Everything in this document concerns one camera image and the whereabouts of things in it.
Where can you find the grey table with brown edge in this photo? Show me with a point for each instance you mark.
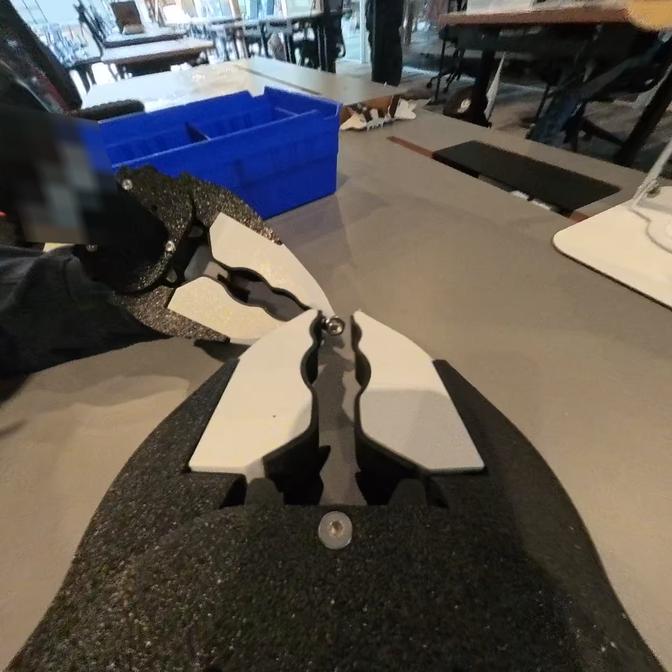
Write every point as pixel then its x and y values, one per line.
pixel 294 78

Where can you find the blue plastic bin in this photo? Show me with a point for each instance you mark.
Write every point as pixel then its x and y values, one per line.
pixel 273 157

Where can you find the silver steel bolt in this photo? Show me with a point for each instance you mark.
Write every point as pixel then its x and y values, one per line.
pixel 334 325

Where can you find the white wooden document stand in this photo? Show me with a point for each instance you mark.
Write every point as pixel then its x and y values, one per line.
pixel 609 246

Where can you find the black table mat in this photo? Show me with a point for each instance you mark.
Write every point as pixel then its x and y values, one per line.
pixel 525 173

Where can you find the long wooden desk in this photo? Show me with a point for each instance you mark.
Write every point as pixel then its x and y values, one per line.
pixel 525 15

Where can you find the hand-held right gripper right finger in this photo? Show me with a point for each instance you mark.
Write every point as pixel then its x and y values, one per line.
pixel 409 404

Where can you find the black hanging jacket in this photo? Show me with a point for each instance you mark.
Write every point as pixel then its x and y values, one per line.
pixel 386 42

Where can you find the white hanging paper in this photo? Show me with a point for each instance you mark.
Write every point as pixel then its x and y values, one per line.
pixel 493 89

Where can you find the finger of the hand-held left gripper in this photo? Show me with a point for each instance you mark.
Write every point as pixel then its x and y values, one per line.
pixel 252 246
pixel 210 307

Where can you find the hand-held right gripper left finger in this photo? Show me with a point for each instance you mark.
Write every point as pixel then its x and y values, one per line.
pixel 262 399

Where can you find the person's left forearm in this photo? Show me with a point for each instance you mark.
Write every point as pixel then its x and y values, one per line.
pixel 52 315

